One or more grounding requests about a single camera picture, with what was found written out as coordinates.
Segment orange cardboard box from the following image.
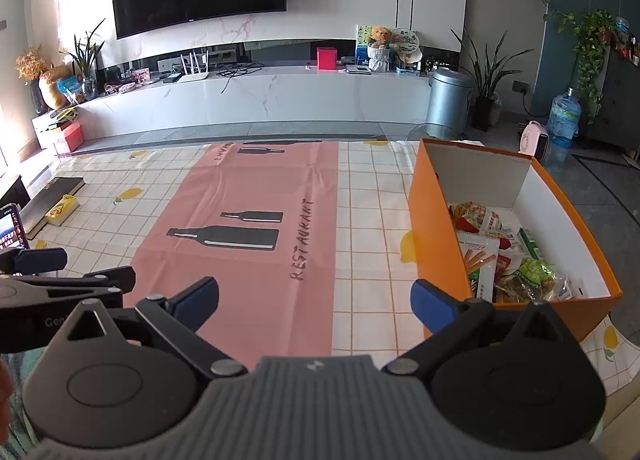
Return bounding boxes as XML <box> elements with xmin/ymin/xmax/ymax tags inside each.
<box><xmin>407</xmin><ymin>137</ymin><xmax>623</xmax><ymax>343</ymax></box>

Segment dark grey flat box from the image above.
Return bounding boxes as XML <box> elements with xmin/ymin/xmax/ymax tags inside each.
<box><xmin>20</xmin><ymin>176</ymin><xmax>86</xmax><ymax>236</ymax></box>

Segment clear date walnut packet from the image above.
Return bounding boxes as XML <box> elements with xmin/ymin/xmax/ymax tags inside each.
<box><xmin>495</xmin><ymin>274</ymin><xmax>556</xmax><ymax>304</ymax></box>

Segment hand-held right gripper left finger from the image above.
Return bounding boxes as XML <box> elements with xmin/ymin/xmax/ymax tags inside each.
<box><xmin>37</xmin><ymin>277</ymin><xmax>247</xmax><ymax>377</ymax></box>

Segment round printed paper fan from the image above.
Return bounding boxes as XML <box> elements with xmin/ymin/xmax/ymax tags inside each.
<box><xmin>392</xmin><ymin>28</ymin><xmax>421</xmax><ymax>52</ymax></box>

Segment white bouquet basket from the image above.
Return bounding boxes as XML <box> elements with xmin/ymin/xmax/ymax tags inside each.
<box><xmin>367</xmin><ymin>45</ymin><xmax>392</xmax><ymax>74</ymax></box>

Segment green ivy potted plant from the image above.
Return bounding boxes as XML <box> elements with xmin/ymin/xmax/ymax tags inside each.
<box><xmin>545</xmin><ymin>10</ymin><xmax>621</xmax><ymax>123</ymax></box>

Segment silver trash can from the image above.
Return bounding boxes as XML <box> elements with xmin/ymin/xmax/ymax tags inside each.
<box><xmin>425</xmin><ymin>69</ymin><xmax>475</xmax><ymax>133</ymax></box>

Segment white breadstick bag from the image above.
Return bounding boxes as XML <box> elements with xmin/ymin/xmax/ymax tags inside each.
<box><xmin>456</xmin><ymin>231</ymin><xmax>501</xmax><ymax>298</ymax></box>

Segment pink cube box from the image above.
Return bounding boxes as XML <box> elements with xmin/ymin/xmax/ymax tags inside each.
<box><xmin>316</xmin><ymin>46</ymin><xmax>340</xmax><ymax>71</ymax></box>

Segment white marble tv cabinet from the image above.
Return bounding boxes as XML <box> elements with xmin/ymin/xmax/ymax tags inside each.
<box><xmin>75</xmin><ymin>65</ymin><xmax>432</xmax><ymax>141</ymax></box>

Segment smartphone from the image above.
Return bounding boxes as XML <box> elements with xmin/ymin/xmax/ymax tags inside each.
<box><xmin>0</xmin><ymin>204</ymin><xmax>28</xmax><ymax>252</ymax></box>

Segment blue green picture card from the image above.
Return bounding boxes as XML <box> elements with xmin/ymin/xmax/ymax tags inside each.
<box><xmin>355</xmin><ymin>24</ymin><xmax>373</xmax><ymax>66</ymax></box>

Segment white storage box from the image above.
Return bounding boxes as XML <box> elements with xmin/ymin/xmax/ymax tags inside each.
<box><xmin>32</xmin><ymin>113</ymin><xmax>76</xmax><ymax>148</ymax></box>

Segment green plant in glass vase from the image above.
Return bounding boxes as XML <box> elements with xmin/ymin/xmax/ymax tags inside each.
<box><xmin>60</xmin><ymin>18</ymin><xmax>106</xmax><ymax>101</ymax></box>

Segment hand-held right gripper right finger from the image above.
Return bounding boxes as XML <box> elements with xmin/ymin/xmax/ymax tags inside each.
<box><xmin>382</xmin><ymin>279</ymin><xmax>586</xmax><ymax>376</ymax></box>

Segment teal patterned cloth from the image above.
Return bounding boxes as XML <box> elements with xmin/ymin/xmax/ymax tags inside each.
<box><xmin>9</xmin><ymin>354</ymin><xmax>37</xmax><ymax>447</ymax></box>

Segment blue water jug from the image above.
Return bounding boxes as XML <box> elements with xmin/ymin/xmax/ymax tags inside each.
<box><xmin>546</xmin><ymin>88</ymin><xmax>582</xmax><ymax>148</ymax></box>

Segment long leaf potted plant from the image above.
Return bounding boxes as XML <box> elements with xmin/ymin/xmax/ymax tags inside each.
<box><xmin>450</xmin><ymin>29</ymin><xmax>536</xmax><ymax>132</ymax></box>

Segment red snack packet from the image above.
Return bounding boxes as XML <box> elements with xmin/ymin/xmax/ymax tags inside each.
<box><xmin>494</xmin><ymin>235</ymin><xmax>521</xmax><ymax>272</ymax></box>

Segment black cables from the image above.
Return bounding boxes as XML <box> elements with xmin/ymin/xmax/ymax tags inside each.
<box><xmin>217</xmin><ymin>63</ymin><xmax>263</xmax><ymax>79</ymax></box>

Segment white router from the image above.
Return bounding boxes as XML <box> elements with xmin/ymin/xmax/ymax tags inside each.
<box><xmin>177</xmin><ymin>51</ymin><xmax>211</xmax><ymax>82</ymax></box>

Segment grey side cabinet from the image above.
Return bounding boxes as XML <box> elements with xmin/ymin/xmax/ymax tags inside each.
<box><xmin>585</xmin><ymin>48</ymin><xmax>640</xmax><ymax>151</ymax></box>

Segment dried flowers in dark vase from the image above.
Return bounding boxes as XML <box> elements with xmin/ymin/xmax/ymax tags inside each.
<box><xmin>15</xmin><ymin>45</ymin><xmax>50</xmax><ymax>116</ymax></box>

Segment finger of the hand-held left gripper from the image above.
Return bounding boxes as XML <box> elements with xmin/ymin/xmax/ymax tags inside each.
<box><xmin>0</xmin><ymin>266</ymin><xmax>136</xmax><ymax>298</ymax></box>
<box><xmin>0</xmin><ymin>247</ymin><xmax>68</xmax><ymax>275</ymax></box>

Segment red fried strips snack bag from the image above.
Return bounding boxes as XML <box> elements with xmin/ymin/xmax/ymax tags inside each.
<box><xmin>449</xmin><ymin>200</ymin><xmax>506</xmax><ymax>237</ymax></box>

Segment round glass table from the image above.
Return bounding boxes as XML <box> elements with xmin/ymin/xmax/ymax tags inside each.
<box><xmin>404</xmin><ymin>123</ymin><xmax>468</xmax><ymax>142</ymax></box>

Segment pink checked tablecloth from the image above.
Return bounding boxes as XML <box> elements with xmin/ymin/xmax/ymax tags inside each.
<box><xmin>20</xmin><ymin>139</ymin><xmax>632</xmax><ymax>393</ymax></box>

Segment green sausage stick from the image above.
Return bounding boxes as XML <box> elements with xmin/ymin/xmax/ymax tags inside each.
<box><xmin>517</xmin><ymin>227</ymin><xmax>542</xmax><ymax>261</ymax></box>

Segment pink fan heater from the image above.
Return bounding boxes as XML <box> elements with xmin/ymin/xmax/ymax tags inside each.
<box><xmin>519</xmin><ymin>120</ymin><xmax>549</xmax><ymax>163</ymax></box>

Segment orange gourd ornament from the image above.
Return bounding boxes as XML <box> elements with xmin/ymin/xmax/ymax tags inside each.
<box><xmin>39</xmin><ymin>65</ymin><xmax>73</xmax><ymax>110</ymax></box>

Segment red storage box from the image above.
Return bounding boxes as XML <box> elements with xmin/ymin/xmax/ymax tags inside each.
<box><xmin>54</xmin><ymin>121</ymin><xmax>83</xmax><ymax>153</ymax></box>

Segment yellow small packet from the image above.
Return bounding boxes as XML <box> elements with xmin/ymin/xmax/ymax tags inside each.
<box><xmin>45</xmin><ymin>194</ymin><xmax>80</xmax><ymax>227</ymax></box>

